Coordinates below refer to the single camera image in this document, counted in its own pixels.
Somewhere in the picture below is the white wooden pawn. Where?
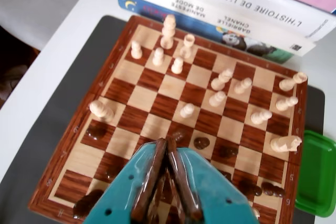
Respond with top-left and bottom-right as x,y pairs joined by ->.
250,109 -> 273,126
152,47 -> 165,67
208,90 -> 227,108
233,77 -> 253,95
130,40 -> 143,60
171,56 -> 184,75
180,102 -> 195,119
275,95 -> 299,112

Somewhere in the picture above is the wooden chessboard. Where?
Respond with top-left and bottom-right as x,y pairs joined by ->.
28,15 -> 308,224

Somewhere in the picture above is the dark wooden king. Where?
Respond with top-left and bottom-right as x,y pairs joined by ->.
72,188 -> 104,220

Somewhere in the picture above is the dark grey mat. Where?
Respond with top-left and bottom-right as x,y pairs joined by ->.
0,15 -> 326,224

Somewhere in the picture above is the white pawn right of pair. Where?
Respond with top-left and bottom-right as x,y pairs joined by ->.
211,68 -> 234,91

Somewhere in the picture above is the white wooden rook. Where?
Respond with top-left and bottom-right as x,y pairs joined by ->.
278,71 -> 308,91
180,34 -> 196,61

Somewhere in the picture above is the grey fabric seat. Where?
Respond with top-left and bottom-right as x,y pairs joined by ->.
0,0 -> 102,51

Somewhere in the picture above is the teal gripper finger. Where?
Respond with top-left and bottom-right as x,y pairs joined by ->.
82,137 -> 168,224
167,137 -> 260,224

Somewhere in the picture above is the white wooden queen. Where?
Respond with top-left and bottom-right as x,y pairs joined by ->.
89,100 -> 115,123

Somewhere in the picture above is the white wooden king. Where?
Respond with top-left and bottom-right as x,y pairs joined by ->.
160,14 -> 177,49

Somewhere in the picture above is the green plastic container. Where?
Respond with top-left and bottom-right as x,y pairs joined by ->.
295,129 -> 336,218

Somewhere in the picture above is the blue panda book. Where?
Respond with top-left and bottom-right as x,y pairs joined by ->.
117,0 -> 295,65

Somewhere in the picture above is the white Gabrielle Chanel book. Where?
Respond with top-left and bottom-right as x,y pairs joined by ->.
115,0 -> 317,57

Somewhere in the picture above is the white wooden knight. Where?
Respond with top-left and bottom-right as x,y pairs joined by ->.
270,134 -> 302,153

